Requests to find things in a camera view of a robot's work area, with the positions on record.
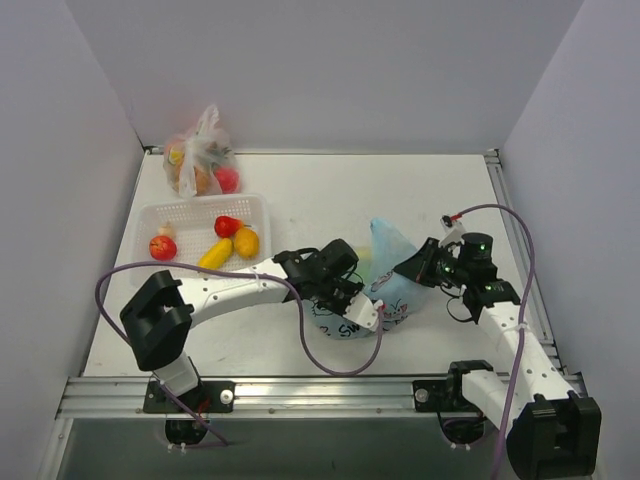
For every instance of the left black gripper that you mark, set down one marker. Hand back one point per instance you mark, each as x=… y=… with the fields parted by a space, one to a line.
x=340 y=298

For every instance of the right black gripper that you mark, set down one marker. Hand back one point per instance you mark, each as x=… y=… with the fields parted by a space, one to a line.
x=422 y=259

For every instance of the light blue plastic bag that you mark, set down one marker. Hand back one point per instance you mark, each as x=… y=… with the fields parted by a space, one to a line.
x=401 y=297

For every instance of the orange lemon fruit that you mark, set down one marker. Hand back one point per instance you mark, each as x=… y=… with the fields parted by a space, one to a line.
x=246 y=243

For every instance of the yellow banana bunch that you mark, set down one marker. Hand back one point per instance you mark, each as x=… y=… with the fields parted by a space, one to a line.
x=217 y=255

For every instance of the red pear fruit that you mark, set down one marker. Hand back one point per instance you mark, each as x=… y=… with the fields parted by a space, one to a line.
x=226 y=226

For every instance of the red apple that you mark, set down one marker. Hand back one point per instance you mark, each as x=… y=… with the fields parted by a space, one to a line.
x=162 y=248

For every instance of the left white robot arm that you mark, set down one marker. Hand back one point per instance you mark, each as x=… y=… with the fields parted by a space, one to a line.
x=158 y=318

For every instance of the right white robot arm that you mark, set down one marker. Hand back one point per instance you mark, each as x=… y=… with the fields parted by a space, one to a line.
x=546 y=429

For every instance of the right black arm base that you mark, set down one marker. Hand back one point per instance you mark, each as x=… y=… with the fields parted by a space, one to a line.
x=434 y=396

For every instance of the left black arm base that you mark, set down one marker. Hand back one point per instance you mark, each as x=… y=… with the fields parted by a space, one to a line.
x=210 y=396

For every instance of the clear bag of fruits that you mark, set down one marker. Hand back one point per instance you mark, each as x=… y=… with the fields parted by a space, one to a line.
x=201 y=160

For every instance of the white plastic basket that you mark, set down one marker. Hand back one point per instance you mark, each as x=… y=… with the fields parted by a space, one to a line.
x=192 y=222

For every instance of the small onion garlic toy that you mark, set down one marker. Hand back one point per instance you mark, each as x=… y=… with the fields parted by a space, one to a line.
x=166 y=230

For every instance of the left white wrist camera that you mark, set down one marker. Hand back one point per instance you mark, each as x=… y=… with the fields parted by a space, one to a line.
x=364 y=312

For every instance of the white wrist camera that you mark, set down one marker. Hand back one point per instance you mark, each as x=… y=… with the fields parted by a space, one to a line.
x=454 y=231
x=364 y=312

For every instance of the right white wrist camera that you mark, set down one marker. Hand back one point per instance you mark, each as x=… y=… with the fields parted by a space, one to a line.
x=454 y=231

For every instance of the aluminium front rail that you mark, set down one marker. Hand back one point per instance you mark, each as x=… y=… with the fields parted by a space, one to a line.
x=293 y=397

